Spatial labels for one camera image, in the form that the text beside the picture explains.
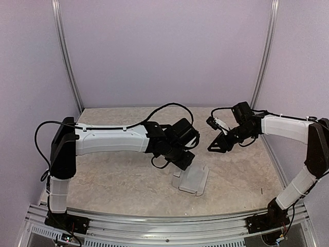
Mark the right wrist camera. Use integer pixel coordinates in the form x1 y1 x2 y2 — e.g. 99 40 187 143
206 116 230 135

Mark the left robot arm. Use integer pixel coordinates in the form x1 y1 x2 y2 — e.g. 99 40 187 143
48 117 199 229

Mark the left aluminium frame post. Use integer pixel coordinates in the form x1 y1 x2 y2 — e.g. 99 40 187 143
51 0 84 114

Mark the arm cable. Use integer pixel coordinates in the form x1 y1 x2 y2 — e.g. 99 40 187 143
210 107 329 145
34 102 194 182

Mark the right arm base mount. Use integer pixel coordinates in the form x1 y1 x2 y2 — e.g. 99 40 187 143
245 214 290 234

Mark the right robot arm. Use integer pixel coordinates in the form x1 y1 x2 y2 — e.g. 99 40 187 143
206 101 328 228

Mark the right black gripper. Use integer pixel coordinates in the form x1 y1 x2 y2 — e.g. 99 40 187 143
208 123 255 152

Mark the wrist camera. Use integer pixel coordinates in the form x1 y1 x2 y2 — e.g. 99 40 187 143
185 131 200 150
206 116 230 135

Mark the right aluminium frame post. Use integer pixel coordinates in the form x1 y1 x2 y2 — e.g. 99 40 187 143
251 0 280 108

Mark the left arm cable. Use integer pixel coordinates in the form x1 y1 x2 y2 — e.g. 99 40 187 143
34 102 194 182

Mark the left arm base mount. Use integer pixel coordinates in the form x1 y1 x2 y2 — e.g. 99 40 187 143
45 214 90 235

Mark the front aluminium rail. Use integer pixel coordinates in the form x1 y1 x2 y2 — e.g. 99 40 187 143
14 203 319 246

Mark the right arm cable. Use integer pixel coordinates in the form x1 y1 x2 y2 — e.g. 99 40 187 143
210 107 329 145

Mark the aluminium frame post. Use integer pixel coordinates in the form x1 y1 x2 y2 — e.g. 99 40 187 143
251 0 280 108
51 0 84 114

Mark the white paper box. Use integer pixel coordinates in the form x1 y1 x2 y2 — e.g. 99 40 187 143
172 164 209 197

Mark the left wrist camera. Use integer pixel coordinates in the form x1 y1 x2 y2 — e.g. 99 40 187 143
185 131 200 150

